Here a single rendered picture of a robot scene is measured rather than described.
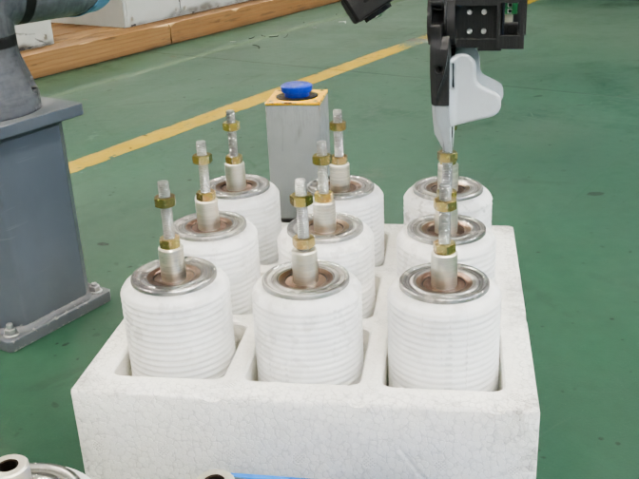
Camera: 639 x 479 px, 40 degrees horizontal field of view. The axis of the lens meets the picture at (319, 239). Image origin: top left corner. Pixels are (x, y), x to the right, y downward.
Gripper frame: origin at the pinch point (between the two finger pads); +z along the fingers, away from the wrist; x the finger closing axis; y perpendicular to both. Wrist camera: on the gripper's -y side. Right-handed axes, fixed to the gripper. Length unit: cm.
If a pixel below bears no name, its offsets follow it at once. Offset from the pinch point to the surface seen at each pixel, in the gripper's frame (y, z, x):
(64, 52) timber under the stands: -145, 28, 184
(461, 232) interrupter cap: 2.1, 9.5, -0.2
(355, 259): -7.6, 11.3, -4.2
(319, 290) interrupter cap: -8.3, 9.2, -15.2
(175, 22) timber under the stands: -127, 27, 235
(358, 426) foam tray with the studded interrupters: -4.3, 18.8, -20.1
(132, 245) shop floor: -58, 35, 47
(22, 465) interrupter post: -17.9, 6.5, -44.3
